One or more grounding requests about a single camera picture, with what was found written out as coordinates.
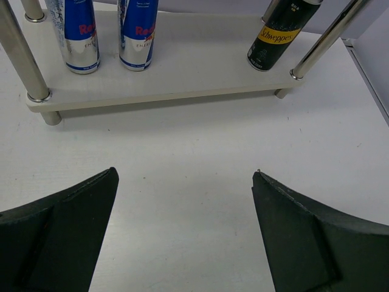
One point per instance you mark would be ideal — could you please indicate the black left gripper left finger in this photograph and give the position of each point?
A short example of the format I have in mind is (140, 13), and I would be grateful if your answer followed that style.
(53, 243)

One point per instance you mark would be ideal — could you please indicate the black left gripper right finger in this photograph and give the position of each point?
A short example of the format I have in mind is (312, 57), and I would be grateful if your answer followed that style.
(313, 247)

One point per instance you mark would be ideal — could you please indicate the blue silver energy drink can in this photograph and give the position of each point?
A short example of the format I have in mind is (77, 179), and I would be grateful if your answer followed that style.
(137, 23)

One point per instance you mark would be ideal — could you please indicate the white two-tier shelf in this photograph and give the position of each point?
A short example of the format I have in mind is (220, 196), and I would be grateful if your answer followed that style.
(196, 55)

